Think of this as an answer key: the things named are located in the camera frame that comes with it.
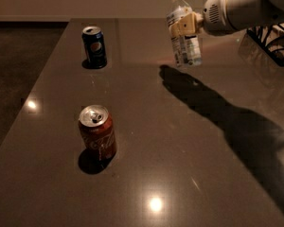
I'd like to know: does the red Coca-Cola can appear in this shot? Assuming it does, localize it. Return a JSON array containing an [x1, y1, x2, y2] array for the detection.
[[79, 105, 116, 162]]

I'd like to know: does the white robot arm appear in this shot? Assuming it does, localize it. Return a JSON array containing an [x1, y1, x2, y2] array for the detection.
[[169, 0, 284, 37]]

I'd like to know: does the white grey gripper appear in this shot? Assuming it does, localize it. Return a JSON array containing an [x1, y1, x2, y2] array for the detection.
[[169, 0, 261, 38]]

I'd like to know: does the clear plastic water bottle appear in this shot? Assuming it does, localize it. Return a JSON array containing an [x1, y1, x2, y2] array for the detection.
[[167, 0, 202, 66]]

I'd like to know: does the blue Pepsi can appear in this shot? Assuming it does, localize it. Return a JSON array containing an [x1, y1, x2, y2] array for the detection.
[[81, 26, 107, 69]]

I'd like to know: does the black wire basket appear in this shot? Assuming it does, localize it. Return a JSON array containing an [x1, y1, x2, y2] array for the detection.
[[246, 24, 284, 67]]

